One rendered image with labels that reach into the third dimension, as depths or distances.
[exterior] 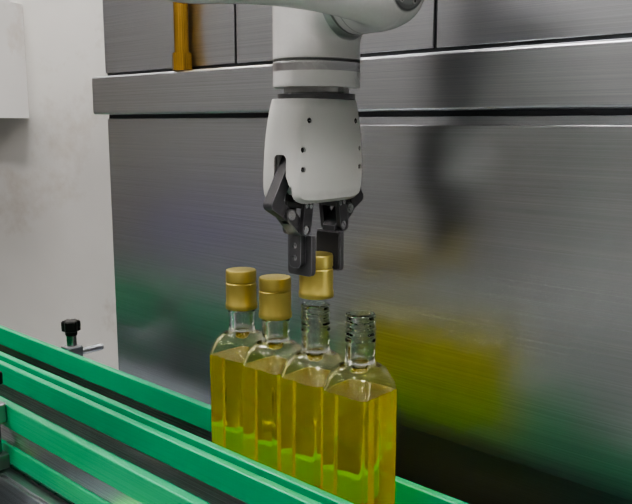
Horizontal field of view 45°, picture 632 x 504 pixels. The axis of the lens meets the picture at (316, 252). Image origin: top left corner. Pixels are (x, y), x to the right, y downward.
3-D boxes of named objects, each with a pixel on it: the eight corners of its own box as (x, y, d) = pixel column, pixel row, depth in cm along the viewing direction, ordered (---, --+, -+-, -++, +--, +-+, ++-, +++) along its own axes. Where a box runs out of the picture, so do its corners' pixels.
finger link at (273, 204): (299, 135, 74) (320, 182, 77) (250, 181, 70) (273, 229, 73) (308, 135, 74) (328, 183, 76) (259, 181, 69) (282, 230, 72)
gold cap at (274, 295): (298, 316, 82) (298, 276, 82) (274, 322, 80) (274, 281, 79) (275, 311, 85) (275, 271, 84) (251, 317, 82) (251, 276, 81)
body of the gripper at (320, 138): (322, 87, 81) (322, 195, 82) (250, 84, 73) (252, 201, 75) (379, 85, 76) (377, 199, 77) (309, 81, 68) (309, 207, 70)
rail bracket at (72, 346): (111, 394, 128) (107, 316, 126) (73, 405, 123) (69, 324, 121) (97, 388, 131) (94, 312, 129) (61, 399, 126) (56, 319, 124)
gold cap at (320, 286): (340, 295, 78) (341, 253, 77) (317, 301, 75) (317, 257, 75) (315, 290, 80) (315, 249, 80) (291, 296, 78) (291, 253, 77)
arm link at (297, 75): (316, 67, 80) (316, 96, 81) (254, 62, 74) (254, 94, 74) (380, 63, 75) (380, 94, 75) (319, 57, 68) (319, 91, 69)
